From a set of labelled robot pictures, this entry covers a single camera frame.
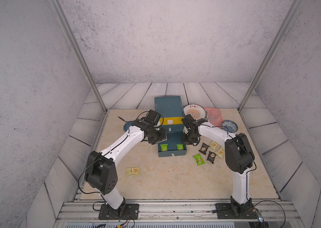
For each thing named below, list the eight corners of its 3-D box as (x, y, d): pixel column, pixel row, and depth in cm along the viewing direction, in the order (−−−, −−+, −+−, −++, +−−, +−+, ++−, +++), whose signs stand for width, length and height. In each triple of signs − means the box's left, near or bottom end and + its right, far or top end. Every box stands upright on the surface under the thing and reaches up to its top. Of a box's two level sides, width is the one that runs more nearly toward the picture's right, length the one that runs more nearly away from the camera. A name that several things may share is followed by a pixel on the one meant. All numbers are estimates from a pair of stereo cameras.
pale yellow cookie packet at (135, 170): (126, 176, 87) (125, 174, 86) (126, 169, 90) (126, 167, 89) (140, 174, 88) (139, 173, 86) (139, 167, 91) (139, 166, 89)
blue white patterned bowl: (223, 133, 108) (225, 129, 104) (220, 124, 114) (222, 119, 110) (236, 133, 108) (239, 129, 104) (232, 124, 114) (234, 119, 110)
